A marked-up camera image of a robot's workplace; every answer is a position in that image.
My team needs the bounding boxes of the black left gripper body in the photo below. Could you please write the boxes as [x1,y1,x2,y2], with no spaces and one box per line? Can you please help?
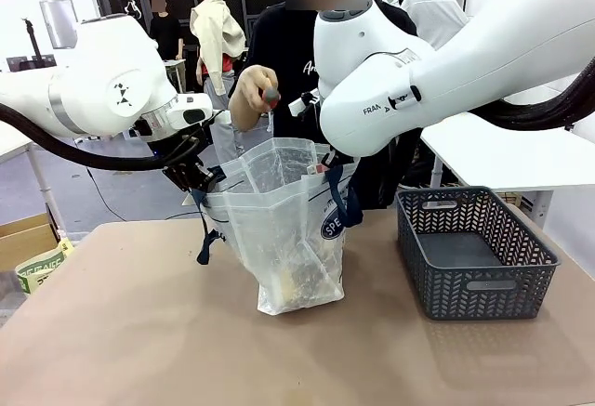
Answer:
[161,132,211,192]

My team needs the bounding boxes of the translucent shopping bag navy handles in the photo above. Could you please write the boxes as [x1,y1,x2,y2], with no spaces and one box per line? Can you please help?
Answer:
[189,137,364,318]

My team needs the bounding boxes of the red grey handled screwdriver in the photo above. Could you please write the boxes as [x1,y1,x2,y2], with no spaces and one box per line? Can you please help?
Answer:
[261,87,283,135]

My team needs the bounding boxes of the person's right forearm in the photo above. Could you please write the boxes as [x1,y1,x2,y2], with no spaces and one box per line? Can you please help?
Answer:
[227,94,262,132]

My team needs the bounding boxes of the packed goods inside bag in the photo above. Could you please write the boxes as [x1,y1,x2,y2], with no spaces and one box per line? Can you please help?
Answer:
[271,255,338,308]

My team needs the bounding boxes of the person's right hand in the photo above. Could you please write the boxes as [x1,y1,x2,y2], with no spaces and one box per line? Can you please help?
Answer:
[234,64,281,112]

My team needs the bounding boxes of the background small desk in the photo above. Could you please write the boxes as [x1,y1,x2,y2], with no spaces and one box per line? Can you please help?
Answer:
[161,57,188,94]

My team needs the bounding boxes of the person in black shirt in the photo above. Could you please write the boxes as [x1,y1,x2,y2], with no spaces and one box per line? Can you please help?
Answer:
[240,0,422,211]

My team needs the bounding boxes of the mannequin with cream jacket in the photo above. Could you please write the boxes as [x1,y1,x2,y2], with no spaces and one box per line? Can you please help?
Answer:
[180,0,248,159]

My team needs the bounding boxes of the background person black shirt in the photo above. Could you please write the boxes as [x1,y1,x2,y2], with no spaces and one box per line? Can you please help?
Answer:
[148,0,183,62]

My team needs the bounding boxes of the white side table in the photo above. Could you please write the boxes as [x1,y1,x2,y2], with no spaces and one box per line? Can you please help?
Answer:
[419,111,595,230]

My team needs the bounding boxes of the white table with thin leg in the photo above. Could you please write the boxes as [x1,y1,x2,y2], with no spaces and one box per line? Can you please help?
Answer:
[0,121,69,242]

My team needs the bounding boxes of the dark grey plastic basket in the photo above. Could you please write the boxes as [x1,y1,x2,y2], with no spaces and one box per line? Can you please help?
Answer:
[395,185,563,321]

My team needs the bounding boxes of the green printed carton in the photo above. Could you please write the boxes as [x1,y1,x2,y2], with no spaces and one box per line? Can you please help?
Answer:
[15,237,75,295]

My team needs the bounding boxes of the brown cardboard box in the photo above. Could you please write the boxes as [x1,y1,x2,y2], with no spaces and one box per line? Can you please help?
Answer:
[0,213,62,273]

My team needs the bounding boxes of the black tripod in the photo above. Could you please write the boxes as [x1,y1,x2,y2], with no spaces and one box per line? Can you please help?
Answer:
[20,17,47,72]

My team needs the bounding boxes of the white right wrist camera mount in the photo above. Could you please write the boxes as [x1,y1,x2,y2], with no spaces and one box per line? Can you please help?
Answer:
[287,91,323,118]

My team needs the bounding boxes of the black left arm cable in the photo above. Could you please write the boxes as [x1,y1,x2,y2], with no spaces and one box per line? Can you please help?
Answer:
[0,102,208,174]

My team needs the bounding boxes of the grey wall board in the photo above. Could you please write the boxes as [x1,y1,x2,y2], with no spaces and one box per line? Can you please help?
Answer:
[38,0,79,50]

